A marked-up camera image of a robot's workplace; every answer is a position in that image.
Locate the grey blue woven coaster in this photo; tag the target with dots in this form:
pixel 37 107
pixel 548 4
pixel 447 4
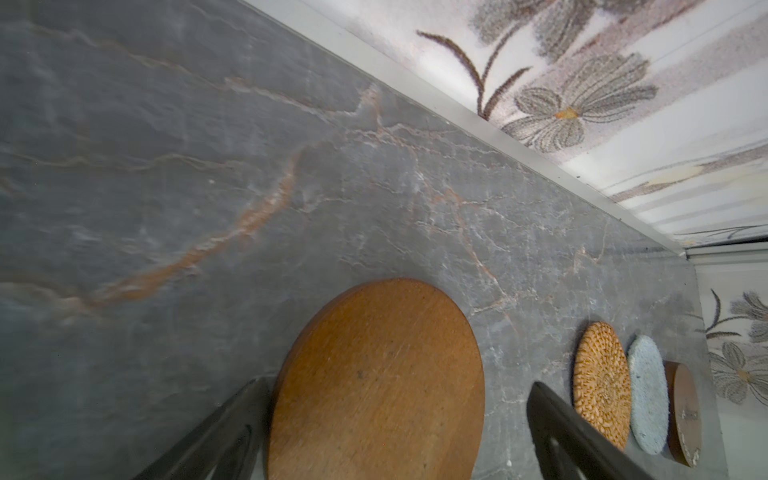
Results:
pixel 649 419

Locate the glossy amber round coaster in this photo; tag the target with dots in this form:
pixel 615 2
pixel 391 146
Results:
pixel 685 426

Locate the dark wooden round coaster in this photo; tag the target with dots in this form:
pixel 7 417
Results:
pixel 385 382

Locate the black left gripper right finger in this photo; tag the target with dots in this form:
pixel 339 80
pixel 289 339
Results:
pixel 567 446

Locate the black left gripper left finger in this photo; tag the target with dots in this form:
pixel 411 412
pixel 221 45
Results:
pixel 225 444

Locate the woven rattan round coaster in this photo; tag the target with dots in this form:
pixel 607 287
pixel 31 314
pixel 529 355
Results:
pixel 601 384

